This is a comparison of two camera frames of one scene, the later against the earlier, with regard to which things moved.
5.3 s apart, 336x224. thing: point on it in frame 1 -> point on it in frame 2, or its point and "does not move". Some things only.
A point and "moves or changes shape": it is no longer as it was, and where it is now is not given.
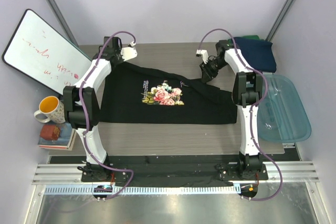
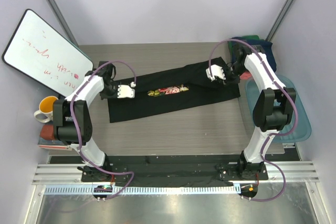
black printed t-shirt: x=136 y=93 moves or changes shape
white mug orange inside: x=51 y=109 does not move
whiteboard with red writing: x=38 y=50 does not move
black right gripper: x=209 y=69 -> x=230 y=76
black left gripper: x=117 y=57 -> x=113 y=92
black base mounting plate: x=151 y=171 does not move
